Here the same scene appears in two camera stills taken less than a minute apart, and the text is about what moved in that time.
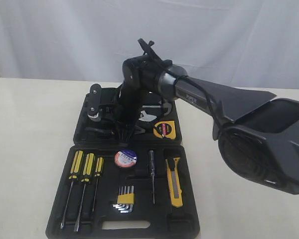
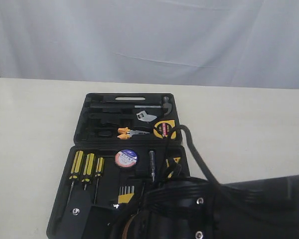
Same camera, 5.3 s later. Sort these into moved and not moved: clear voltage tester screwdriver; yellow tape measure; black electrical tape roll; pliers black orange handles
Moved: pliers black orange handles
Not moved: black electrical tape roll; clear voltage tester screwdriver; yellow tape measure
